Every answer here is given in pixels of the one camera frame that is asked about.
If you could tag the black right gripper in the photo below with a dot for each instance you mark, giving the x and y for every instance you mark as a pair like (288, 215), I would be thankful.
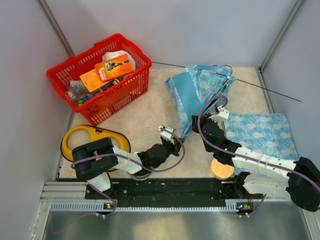
(204, 118)

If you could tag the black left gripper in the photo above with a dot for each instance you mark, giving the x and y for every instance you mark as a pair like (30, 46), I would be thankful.
(175, 147)

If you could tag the blue patterned pet tent fabric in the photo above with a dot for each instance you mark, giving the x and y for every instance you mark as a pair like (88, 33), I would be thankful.
(191, 89)

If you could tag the thin black tent pole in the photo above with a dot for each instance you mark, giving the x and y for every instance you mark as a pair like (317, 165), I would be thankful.
(238, 79)

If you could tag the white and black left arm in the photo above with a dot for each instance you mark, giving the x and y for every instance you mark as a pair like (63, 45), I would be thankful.
(93, 160)

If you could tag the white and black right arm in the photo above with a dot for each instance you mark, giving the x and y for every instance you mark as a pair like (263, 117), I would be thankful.
(295, 180)

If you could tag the stainless steel pet bowl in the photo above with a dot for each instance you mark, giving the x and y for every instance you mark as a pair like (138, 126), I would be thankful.
(142, 174)

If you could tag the blue patterned tent mat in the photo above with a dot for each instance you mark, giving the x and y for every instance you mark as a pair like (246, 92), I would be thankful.
(268, 134)

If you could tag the yellow double pet bowl holder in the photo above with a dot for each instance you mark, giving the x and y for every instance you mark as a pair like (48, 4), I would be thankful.
(83, 134)

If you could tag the orange round lid jar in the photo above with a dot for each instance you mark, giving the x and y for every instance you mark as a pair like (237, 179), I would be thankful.
(221, 171)

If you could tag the red plastic shopping basket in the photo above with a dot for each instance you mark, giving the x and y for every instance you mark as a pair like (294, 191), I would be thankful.
(102, 106)

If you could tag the black instant noodle cup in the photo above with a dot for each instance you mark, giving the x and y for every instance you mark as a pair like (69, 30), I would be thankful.
(111, 83)

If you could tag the blue green scouring pad pack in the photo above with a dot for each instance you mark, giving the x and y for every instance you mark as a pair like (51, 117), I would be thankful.
(83, 100)

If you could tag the orange Gillette razor box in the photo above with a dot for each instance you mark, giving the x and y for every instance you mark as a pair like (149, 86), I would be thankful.
(116, 67)

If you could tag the orange Scrub Daddy sponge pack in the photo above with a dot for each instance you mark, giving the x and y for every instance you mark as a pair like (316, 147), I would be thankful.
(92, 81)

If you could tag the clear plastic bottle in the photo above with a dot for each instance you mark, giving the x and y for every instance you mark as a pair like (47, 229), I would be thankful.
(75, 93)

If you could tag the white plastic bag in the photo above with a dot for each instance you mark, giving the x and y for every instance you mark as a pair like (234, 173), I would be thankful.
(110, 55)

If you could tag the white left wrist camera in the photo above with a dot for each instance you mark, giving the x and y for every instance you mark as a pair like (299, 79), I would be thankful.
(166, 133)

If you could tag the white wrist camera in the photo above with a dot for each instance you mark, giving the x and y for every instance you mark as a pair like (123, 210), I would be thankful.
(221, 114)
(166, 133)

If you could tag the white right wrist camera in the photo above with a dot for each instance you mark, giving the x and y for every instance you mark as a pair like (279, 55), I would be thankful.
(221, 114)

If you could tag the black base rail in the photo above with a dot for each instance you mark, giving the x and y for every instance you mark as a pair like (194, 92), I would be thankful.
(175, 192)

